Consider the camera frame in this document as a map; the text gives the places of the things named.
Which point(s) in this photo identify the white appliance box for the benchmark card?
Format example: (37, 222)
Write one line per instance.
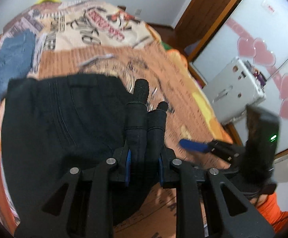
(232, 90)

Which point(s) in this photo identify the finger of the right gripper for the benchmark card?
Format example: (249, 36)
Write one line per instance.
(194, 146)

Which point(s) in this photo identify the black pants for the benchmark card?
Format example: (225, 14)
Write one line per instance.
(58, 141)

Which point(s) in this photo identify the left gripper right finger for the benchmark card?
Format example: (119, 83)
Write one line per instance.
(158, 155)

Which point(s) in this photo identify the wooden door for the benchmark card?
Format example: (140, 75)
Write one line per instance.
(196, 20)

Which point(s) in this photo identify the folded blue jeans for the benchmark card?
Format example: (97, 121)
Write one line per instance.
(16, 56)

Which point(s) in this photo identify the orange sleeve forearm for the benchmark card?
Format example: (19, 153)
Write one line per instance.
(268, 207)

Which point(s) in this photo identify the printed newspaper bed blanket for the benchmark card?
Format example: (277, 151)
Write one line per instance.
(97, 38)

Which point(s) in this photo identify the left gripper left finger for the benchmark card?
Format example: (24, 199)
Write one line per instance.
(131, 156)

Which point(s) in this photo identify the white wardrobe door with hearts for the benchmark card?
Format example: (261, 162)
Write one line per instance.
(257, 32)

